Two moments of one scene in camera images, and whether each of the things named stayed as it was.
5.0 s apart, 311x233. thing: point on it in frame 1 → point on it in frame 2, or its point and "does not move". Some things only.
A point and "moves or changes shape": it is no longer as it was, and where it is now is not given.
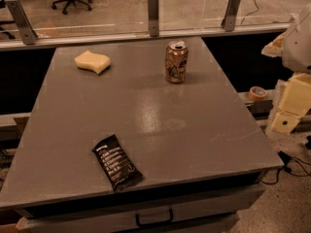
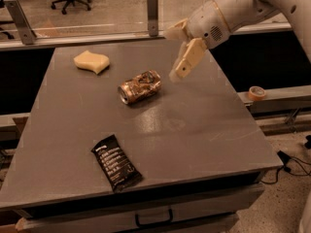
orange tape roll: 257,93 does not move
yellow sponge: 92,61 does not move
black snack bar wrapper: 120,171 does not move
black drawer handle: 171,216 does not move
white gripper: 298,46 → 204,25
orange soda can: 176,61 moves or changes shape
